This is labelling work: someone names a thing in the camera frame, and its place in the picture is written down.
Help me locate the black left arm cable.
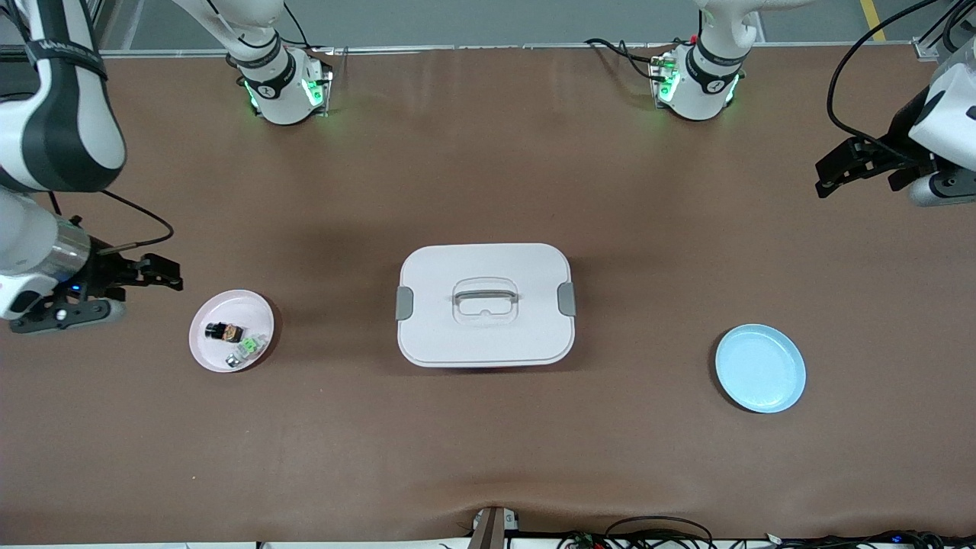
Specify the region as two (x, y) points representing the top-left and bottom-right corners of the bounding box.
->
(827, 0), (939, 159)

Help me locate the aluminium camera mast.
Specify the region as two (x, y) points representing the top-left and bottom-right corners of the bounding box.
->
(468, 506), (521, 549)

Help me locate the pink storage box white lid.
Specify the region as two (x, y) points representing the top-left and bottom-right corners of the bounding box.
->
(395, 242), (577, 369)

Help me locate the tangled cable bundle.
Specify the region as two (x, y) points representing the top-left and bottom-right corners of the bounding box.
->
(557, 530), (976, 549)

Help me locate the white green push-button switch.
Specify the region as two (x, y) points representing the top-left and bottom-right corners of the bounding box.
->
(224, 333), (268, 370)

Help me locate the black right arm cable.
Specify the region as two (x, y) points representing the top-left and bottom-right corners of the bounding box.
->
(95, 189), (175, 254)

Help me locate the brown table mat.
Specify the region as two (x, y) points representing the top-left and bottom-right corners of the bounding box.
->
(0, 42), (976, 546)

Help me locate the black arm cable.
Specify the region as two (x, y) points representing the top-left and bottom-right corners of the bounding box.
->
(827, 0), (939, 159)
(95, 189), (175, 254)

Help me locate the light blue round plate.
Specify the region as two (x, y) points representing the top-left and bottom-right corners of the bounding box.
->
(714, 323), (807, 415)

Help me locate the pink round plate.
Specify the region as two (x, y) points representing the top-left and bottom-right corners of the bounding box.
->
(188, 289), (275, 374)

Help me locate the black base cable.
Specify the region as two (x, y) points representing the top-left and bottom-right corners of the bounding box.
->
(263, 0), (336, 54)
(586, 38), (672, 81)

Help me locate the black cable loop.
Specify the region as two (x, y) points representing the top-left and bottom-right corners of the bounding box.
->
(605, 516), (715, 549)

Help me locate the aluminium frame profile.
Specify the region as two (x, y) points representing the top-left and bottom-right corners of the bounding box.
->
(911, 15), (954, 62)
(76, 0), (104, 54)

